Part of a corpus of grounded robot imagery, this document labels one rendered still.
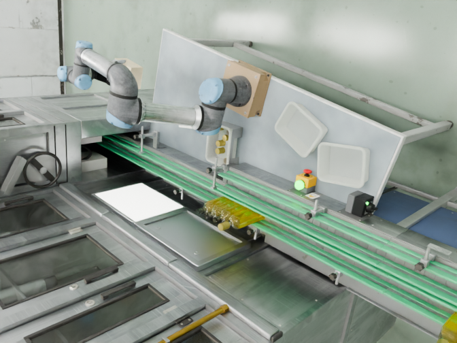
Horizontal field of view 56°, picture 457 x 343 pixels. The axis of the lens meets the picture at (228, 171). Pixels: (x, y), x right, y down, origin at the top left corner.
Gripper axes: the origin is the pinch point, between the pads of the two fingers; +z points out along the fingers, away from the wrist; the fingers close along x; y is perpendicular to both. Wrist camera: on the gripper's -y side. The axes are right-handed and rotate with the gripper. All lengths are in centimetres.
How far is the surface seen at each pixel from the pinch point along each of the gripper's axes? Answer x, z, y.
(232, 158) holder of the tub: 26, 31, -62
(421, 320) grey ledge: 37, 25, -177
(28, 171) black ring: 58, -45, 13
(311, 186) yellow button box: 17, 33, -110
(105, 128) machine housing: 40.0, 2.0, 17.6
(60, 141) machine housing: 44, -27, 17
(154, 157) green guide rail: 47, 17, -14
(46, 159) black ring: 53, -35, 14
